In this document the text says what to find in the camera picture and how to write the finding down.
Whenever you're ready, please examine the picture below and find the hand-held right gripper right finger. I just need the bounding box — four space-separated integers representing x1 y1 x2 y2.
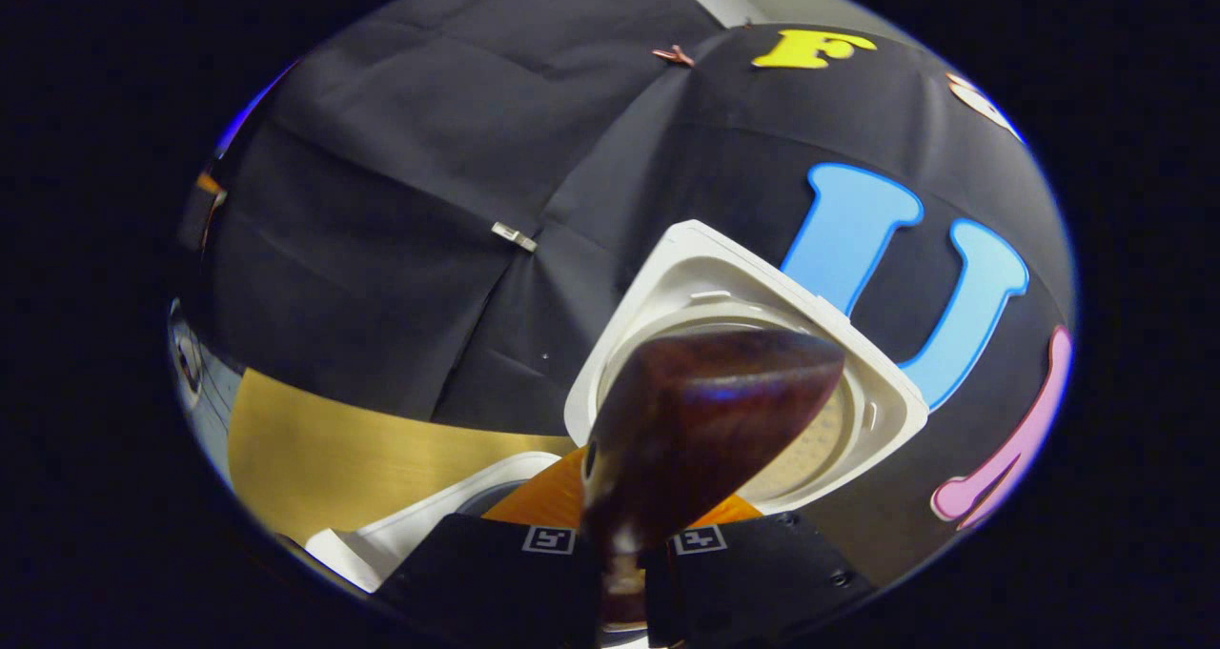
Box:
648 494 878 649

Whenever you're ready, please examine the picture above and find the white rice cooker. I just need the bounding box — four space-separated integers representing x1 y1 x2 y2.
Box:
305 218 930 593

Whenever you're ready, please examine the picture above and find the brown wooden spoon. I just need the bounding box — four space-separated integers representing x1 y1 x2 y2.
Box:
579 330 846 631

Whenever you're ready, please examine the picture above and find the black backdrop cloth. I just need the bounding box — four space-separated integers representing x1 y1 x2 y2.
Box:
176 0 1078 583

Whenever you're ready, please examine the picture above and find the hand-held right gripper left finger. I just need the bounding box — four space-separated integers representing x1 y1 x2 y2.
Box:
376 446 601 648

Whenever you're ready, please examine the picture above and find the silver cloth clip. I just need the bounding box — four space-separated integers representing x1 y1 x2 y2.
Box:
491 221 539 254

